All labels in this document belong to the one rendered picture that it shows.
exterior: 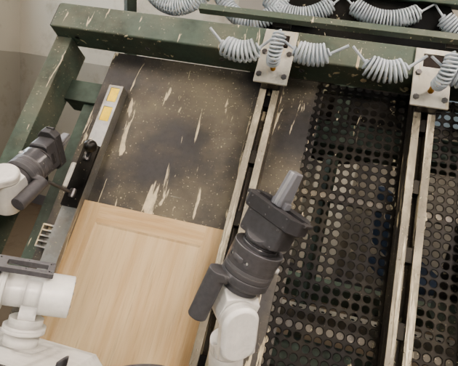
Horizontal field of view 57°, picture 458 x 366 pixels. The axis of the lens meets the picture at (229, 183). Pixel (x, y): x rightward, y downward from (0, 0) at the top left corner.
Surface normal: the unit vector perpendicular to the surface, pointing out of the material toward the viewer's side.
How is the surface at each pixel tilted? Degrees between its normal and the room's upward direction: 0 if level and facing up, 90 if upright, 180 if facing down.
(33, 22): 90
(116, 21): 55
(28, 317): 70
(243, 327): 94
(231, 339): 94
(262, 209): 78
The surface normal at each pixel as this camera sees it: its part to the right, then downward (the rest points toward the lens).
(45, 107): 0.96, 0.19
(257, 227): -0.66, -0.10
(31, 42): -0.32, 0.22
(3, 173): 0.26, -0.73
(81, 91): -0.11, -0.35
